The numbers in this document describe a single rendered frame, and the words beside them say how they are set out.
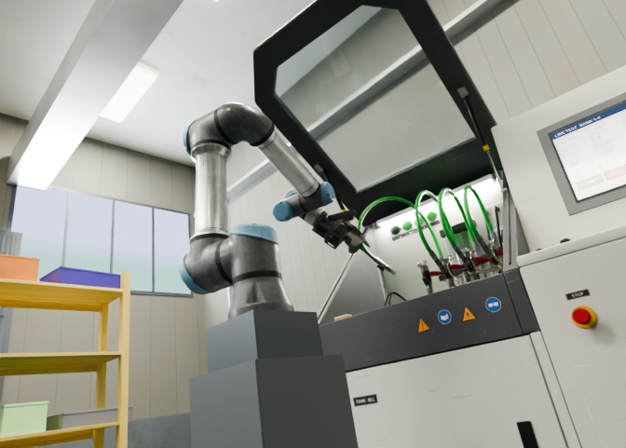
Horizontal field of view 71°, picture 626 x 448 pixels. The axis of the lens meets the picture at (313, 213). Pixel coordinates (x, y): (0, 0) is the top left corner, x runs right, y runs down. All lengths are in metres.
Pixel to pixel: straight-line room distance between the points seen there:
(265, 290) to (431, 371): 0.56
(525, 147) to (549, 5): 3.34
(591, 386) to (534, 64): 3.77
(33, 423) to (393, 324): 3.33
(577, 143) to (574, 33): 3.11
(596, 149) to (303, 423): 1.18
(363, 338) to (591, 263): 0.65
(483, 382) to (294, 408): 0.56
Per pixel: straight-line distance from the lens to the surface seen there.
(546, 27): 4.83
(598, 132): 1.64
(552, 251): 1.24
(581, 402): 1.22
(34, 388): 6.58
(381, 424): 1.41
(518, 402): 1.25
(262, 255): 1.01
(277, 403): 0.87
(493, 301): 1.26
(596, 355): 1.21
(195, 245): 1.14
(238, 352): 0.94
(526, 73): 4.69
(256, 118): 1.28
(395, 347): 1.37
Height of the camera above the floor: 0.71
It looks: 24 degrees up
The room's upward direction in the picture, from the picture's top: 9 degrees counter-clockwise
